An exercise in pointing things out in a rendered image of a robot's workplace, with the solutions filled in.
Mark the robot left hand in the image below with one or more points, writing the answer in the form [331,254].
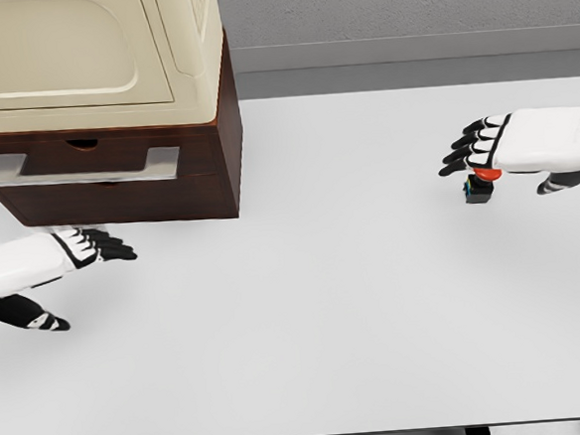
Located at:
[29,263]

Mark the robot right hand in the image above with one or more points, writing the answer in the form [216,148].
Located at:
[543,140]

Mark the cream appliance on cabinet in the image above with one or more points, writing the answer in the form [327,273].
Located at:
[85,57]

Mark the dark brown wooden cabinet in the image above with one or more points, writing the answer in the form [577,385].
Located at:
[225,147]

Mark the red button black switch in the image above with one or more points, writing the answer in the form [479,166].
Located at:
[481,184]

